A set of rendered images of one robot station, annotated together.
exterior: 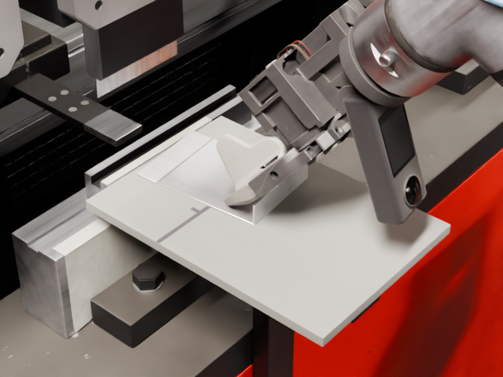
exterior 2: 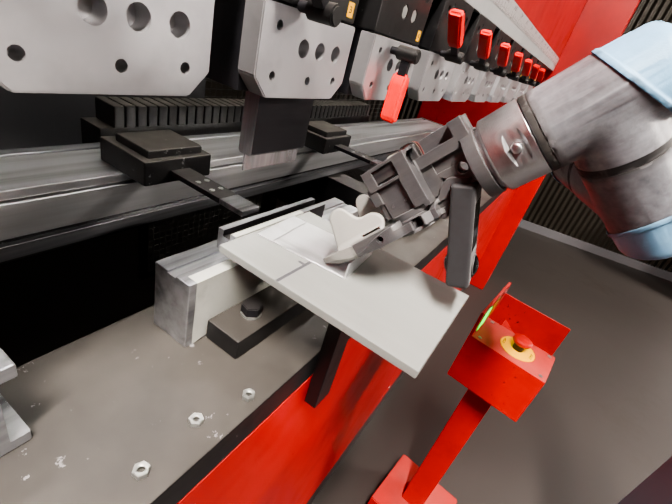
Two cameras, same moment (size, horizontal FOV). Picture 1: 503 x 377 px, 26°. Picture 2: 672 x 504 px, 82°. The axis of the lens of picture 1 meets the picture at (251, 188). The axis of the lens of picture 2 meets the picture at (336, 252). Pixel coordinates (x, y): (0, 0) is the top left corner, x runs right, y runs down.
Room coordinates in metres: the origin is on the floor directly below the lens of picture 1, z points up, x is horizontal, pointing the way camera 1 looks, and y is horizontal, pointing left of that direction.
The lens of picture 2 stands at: (0.35, 0.12, 1.25)
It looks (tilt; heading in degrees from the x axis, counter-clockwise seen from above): 29 degrees down; 345
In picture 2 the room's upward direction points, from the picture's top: 16 degrees clockwise
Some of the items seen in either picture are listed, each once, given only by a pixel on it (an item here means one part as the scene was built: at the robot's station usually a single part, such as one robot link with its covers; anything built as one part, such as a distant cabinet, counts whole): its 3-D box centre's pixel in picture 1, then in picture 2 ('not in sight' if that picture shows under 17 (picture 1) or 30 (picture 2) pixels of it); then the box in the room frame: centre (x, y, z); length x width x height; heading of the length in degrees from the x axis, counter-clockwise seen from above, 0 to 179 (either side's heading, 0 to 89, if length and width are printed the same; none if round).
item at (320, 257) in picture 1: (265, 216); (349, 274); (0.74, -0.01, 1.00); 0.26 x 0.18 x 0.01; 50
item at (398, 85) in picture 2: not in sight; (394, 85); (0.91, -0.05, 1.20); 0.04 x 0.02 x 0.10; 50
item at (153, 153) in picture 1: (159, 161); (269, 231); (0.84, 0.09, 0.99); 0.14 x 0.01 x 0.03; 140
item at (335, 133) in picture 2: not in sight; (345, 145); (1.29, -0.08, 1.01); 0.26 x 0.12 x 0.05; 50
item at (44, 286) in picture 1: (186, 188); (277, 255); (0.88, 0.07, 0.92); 0.39 x 0.06 x 0.10; 140
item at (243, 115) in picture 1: (172, 143); (277, 223); (0.87, 0.08, 0.99); 0.20 x 0.03 x 0.03; 140
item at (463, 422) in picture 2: not in sight; (449, 443); (0.92, -0.49, 0.39); 0.06 x 0.06 x 0.54; 43
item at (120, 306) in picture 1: (220, 244); (295, 292); (0.83, 0.03, 0.89); 0.30 x 0.05 x 0.03; 140
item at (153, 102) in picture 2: not in sight; (190, 111); (1.25, 0.27, 1.02); 0.37 x 0.06 x 0.04; 140
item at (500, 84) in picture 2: not in sight; (493, 70); (1.58, -0.53, 1.26); 0.15 x 0.09 x 0.17; 140
